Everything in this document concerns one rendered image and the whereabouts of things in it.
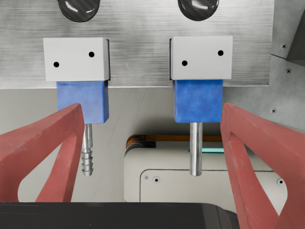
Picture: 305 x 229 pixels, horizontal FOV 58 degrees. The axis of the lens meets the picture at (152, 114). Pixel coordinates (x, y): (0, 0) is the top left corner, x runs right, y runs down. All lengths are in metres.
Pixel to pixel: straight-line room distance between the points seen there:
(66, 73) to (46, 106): 0.97
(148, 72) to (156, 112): 0.87
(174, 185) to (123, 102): 0.41
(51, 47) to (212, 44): 0.13
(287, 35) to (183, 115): 0.16
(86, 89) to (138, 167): 0.66
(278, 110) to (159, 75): 0.16
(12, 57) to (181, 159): 0.69
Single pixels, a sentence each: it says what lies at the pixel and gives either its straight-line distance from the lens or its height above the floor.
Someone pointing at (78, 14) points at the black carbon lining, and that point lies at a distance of 0.28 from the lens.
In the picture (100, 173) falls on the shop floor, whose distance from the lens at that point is 1.22.
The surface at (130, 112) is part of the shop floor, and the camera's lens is 1.14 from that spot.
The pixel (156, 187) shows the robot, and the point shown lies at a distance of 0.92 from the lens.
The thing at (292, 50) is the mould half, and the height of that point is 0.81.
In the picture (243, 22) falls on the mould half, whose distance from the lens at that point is 0.28.
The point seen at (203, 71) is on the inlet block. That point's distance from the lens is 0.24.
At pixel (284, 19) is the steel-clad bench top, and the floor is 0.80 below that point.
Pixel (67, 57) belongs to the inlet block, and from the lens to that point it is 0.25.
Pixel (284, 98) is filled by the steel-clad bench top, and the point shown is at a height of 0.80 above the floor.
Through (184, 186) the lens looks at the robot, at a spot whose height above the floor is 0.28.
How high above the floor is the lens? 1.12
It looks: 80 degrees down
